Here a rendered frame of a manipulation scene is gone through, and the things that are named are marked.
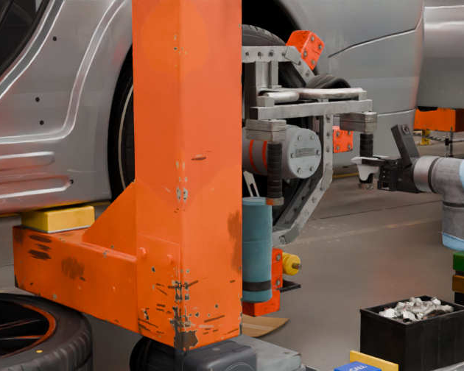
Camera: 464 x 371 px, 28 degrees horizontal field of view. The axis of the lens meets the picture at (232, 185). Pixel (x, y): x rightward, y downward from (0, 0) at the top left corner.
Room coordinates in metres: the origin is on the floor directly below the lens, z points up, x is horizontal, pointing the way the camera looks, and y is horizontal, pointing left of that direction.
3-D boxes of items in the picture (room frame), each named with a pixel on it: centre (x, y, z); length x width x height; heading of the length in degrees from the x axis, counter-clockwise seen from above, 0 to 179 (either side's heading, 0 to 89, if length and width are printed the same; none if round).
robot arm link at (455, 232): (2.20, -0.56, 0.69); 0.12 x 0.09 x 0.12; 106
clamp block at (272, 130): (2.20, -0.08, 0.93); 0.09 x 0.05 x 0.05; 42
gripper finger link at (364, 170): (2.38, -0.34, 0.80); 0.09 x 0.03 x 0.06; 52
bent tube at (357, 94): (2.44, -0.22, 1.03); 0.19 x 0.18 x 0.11; 42
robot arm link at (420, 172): (2.26, -0.49, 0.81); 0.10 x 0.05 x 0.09; 133
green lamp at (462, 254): (2.03, -0.52, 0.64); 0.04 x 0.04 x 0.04; 42
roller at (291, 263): (2.62, -0.09, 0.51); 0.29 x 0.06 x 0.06; 42
